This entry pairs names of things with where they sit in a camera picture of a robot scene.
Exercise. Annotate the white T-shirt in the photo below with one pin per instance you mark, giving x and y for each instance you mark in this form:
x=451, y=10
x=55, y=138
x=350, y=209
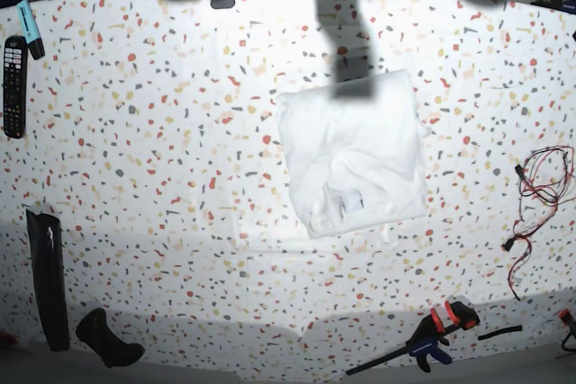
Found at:
x=353, y=153

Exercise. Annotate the black and orange bar clamp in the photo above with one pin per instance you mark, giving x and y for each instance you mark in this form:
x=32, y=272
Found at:
x=428, y=335

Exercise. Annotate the long black cylindrical case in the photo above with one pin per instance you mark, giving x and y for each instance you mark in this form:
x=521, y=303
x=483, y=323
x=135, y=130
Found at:
x=44, y=233

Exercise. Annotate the black game controller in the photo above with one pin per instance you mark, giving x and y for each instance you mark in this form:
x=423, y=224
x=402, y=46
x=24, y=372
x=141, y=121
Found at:
x=93, y=330

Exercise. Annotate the short black rod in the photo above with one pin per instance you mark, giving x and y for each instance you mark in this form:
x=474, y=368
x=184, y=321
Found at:
x=501, y=331

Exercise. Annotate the light blue box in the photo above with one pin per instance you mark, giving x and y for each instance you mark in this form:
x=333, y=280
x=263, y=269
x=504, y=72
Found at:
x=30, y=30

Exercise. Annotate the black TV remote control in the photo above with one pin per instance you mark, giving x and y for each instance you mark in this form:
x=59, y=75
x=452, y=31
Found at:
x=14, y=63

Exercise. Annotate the orange clamp at table edge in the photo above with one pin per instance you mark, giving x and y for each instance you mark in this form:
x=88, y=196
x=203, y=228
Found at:
x=569, y=321

